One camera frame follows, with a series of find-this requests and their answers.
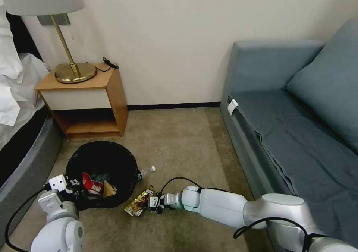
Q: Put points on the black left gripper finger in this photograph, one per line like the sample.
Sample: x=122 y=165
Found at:
x=75 y=182

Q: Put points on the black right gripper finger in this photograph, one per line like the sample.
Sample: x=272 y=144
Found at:
x=158 y=210
x=158 y=194

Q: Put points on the gold snack wrapper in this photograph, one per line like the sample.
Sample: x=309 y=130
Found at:
x=137 y=203

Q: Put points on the black mesh trash bin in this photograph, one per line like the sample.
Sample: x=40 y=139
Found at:
x=103 y=158

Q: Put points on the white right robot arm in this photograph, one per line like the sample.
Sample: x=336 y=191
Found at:
x=223 y=204

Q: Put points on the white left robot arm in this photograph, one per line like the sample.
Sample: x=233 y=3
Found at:
x=56 y=229

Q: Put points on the red snack wrapper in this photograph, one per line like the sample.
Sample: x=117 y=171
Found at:
x=89 y=182

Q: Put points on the clear plastic bottle white cap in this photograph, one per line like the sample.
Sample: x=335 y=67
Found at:
x=145 y=172

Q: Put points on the brown paper wrapper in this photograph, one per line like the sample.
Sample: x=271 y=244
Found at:
x=108 y=190

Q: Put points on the wooden nightstand with white drawer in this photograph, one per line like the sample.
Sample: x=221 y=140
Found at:
x=78 y=101

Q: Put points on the white sofa tag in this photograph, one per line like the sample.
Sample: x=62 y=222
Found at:
x=233 y=108

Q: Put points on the white bed linen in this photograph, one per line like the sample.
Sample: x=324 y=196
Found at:
x=11 y=76

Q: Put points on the blue-grey fabric sofa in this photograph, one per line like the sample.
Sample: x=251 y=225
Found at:
x=279 y=140

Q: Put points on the black headboard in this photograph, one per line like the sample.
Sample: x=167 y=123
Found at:
x=26 y=36

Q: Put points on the blue-grey sofa cushion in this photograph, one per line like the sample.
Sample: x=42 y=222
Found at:
x=327 y=81

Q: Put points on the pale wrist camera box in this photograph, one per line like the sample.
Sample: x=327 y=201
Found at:
x=153 y=202

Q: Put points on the grey padded bed frame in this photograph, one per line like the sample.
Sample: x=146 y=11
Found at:
x=25 y=157

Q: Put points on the grey wall switch plate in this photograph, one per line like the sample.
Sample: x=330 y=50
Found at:
x=63 y=19

